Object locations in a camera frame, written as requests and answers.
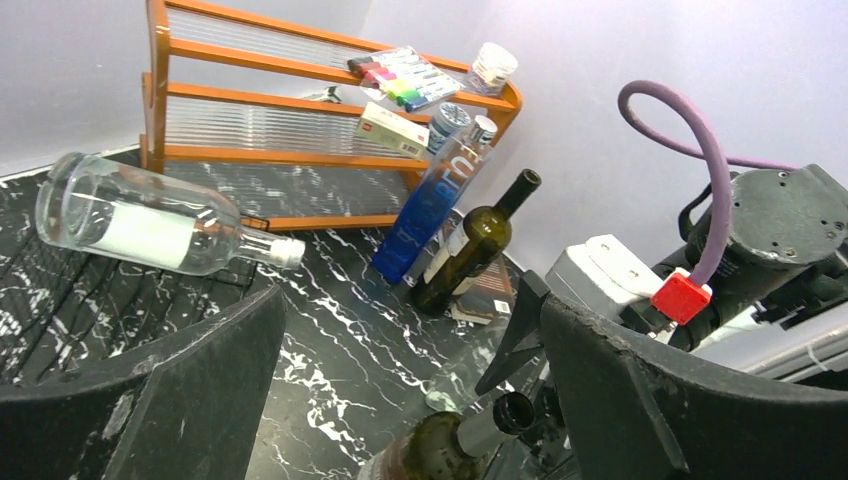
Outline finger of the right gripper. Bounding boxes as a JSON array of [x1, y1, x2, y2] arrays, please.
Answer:
[[475, 270, 550, 396]]

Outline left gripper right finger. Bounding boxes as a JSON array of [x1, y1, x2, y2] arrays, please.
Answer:
[[540, 296, 847, 479]]

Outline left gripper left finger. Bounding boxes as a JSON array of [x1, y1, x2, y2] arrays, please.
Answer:
[[1, 286, 287, 479]]

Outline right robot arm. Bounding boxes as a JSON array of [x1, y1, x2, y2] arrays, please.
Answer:
[[475, 164, 847, 394]]

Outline dark olive wine bottle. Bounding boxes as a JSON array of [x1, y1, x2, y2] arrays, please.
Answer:
[[410, 169, 542, 316]]

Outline blue glass bottle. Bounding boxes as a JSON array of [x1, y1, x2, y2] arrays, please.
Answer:
[[371, 115, 498, 285]]

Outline large clear glass bottle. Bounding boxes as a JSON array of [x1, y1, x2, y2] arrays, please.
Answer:
[[35, 152, 306, 276]]

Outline orange wooden shelf rack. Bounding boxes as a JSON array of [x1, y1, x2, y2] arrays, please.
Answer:
[[139, 0, 525, 233]]

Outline brown book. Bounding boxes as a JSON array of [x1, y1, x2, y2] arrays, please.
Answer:
[[449, 256, 514, 325]]

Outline blue white tape roll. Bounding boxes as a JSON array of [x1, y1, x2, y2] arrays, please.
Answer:
[[427, 102, 471, 155]]

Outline small white carton box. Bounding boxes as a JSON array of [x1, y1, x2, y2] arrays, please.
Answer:
[[354, 102, 429, 160]]

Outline clear plastic jar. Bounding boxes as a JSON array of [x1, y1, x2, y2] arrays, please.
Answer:
[[466, 42, 518, 97]]

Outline coloured marker pen set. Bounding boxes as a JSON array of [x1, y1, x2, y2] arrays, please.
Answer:
[[346, 46, 462, 113]]

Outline black wire wine rack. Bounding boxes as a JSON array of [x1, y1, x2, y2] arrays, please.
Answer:
[[1, 198, 268, 386]]

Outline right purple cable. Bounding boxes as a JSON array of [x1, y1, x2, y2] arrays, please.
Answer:
[[617, 80, 796, 287]]

